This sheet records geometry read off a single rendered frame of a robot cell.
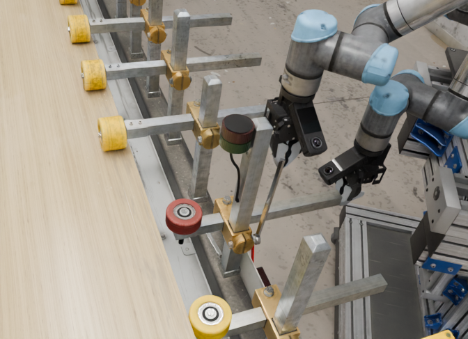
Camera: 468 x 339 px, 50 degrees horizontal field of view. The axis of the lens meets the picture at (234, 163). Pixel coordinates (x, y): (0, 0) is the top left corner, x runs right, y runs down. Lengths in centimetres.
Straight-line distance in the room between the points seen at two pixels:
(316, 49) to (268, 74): 237
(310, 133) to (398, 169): 189
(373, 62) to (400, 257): 131
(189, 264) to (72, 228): 40
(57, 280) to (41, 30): 92
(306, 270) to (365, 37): 43
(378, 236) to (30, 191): 144
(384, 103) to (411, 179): 175
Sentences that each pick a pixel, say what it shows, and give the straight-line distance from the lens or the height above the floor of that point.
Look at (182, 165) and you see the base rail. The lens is 152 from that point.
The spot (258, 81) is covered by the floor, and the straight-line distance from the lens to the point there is 321.
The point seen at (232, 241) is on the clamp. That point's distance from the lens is 114.
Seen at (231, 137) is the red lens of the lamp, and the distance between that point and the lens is 91.
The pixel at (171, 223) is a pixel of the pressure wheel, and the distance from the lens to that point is 110.
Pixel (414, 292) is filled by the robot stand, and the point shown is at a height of 21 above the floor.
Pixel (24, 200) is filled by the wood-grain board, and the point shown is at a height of 90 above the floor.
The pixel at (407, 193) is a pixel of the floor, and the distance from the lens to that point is 275.
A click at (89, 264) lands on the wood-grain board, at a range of 104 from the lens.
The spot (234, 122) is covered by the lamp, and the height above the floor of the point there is 117.
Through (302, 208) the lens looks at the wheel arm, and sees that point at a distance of 126.
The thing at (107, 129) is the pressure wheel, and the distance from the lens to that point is 120.
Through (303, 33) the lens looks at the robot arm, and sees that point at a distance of 93.
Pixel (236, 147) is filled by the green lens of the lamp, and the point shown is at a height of 114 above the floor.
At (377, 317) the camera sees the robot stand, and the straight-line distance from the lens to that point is 194.
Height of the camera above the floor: 174
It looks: 42 degrees down
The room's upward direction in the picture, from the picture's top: 11 degrees clockwise
